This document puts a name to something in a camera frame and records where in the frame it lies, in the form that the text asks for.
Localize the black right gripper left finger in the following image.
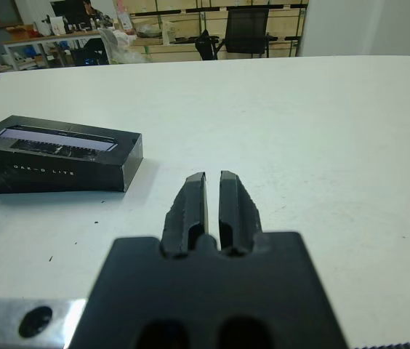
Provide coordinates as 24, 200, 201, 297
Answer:
160, 172, 210, 259

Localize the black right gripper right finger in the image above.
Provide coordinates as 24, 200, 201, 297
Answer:
218, 169, 264, 257

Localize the black printed box lid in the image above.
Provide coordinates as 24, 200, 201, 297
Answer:
0, 115, 145, 193

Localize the black box with white insert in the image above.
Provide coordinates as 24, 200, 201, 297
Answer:
0, 173, 124, 195

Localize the pink printed box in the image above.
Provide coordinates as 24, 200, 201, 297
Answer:
116, 0, 134, 32

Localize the white cardboard box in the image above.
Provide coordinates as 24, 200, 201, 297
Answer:
49, 15, 65, 36

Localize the stack of wooden crates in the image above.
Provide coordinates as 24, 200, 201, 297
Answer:
117, 0, 310, 63

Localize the black office chair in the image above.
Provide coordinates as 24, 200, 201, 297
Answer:
194, 7, 279, 61

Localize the white plastic bag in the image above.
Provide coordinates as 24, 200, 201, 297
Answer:
97, 28, 145, 65

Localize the black computer tower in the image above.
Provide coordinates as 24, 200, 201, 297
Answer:
69, 48, 95, 68

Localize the desk with white legs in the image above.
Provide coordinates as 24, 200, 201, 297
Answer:
1, 28, 112, 72

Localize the person in dark clothes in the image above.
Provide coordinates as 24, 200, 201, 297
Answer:
79, 0, 116, 66

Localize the black computer monitor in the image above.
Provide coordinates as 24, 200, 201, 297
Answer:
50, 0, 90, 25

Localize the small brown open carton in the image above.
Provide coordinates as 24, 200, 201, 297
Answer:
6, 23, 37, 41

